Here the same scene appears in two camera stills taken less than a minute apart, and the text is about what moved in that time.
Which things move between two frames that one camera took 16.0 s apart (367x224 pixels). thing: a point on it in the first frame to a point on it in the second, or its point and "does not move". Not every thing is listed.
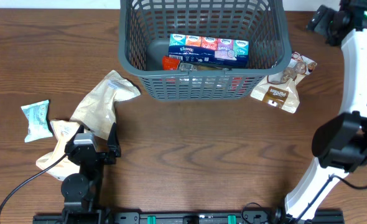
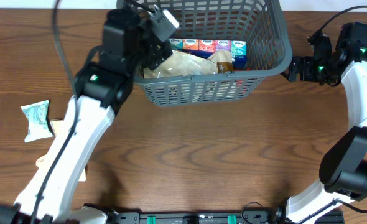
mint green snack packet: (38, 125) does not move
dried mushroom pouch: (280, 89) to (224, 59)
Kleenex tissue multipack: (218, 51) does not move
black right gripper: (318, 20) to (294, 68)
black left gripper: (114, 149) to (157, 55)
